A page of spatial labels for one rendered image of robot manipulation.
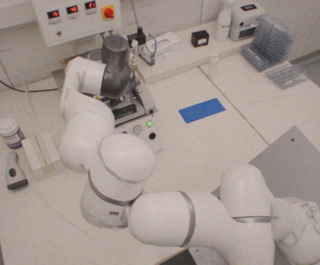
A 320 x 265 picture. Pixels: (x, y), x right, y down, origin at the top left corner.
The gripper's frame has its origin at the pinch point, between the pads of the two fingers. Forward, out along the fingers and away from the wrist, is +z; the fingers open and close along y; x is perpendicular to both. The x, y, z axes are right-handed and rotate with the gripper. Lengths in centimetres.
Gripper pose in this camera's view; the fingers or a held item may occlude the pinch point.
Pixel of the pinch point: (114, 101)
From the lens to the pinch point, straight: 124.6
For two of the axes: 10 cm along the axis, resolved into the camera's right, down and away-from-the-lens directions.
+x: 8.9, -3.6, 2.8
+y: 4.3, 8.7, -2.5
